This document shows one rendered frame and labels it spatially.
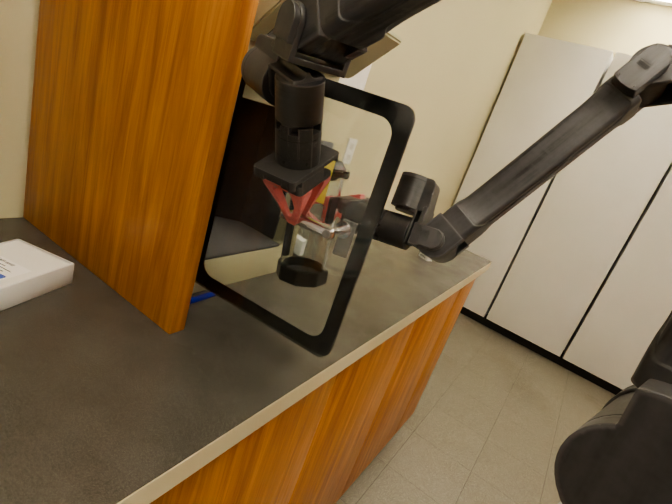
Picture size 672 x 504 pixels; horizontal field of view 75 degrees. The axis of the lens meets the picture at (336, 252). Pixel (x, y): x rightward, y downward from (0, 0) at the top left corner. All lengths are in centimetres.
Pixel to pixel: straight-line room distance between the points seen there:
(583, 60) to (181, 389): 346
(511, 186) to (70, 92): 77
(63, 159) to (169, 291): 35
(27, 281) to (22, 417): 25
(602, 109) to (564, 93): 294
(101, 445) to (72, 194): 51
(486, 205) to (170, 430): 55
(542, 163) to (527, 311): 309
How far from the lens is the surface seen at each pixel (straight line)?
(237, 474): 83
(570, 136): 76
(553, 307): 376
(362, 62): 95
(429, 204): 75
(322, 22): 48
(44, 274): 83
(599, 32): 424
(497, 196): 73
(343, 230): 63
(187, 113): 69
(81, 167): 92
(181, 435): 62
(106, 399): 65
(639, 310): 374
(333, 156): 59
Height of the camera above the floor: 138
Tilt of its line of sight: 19 degrees down
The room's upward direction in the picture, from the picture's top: 19 degrees clockwise
